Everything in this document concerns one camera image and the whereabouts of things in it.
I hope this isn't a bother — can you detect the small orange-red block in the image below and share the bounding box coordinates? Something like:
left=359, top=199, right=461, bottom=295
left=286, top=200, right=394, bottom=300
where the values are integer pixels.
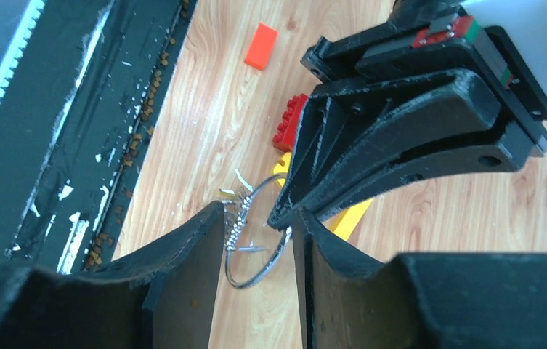
left=244, top=23, right=278, bottom=71

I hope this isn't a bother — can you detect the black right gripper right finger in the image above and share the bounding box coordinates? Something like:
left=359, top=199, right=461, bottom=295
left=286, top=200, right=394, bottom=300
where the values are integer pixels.
left=292, top=209, right=547, bottom=348

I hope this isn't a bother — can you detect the red window block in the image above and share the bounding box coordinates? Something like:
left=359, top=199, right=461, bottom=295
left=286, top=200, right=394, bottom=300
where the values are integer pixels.
left=272, top=94, right=308, bottom=152

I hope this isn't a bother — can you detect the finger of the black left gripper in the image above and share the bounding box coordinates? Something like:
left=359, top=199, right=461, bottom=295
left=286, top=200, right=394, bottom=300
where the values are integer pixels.
left=268, top=69, right=502, bottom=229
left=311, top=144, right=519, bottom=219

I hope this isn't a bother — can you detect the large metal keyring with tags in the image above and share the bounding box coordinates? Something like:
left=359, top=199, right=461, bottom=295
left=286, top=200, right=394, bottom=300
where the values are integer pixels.
left=219, top=168, right=293, bottom=290

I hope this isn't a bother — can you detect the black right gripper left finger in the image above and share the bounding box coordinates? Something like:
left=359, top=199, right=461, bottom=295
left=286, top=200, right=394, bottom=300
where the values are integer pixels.
left=0, top=201, right=224, bottom=348

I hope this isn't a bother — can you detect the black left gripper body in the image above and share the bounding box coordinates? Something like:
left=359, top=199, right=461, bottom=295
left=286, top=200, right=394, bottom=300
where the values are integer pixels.
left=301, top=1, right=547, bottom=171

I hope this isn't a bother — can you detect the yellow plastic triangle frame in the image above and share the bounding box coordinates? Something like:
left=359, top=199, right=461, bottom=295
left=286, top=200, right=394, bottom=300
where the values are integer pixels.
left=272, top=152, right=373, bottom=241

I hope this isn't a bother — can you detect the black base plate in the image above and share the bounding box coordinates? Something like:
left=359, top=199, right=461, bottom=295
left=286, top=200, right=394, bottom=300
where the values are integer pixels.
left=0, top=1, right=196, bottom=274

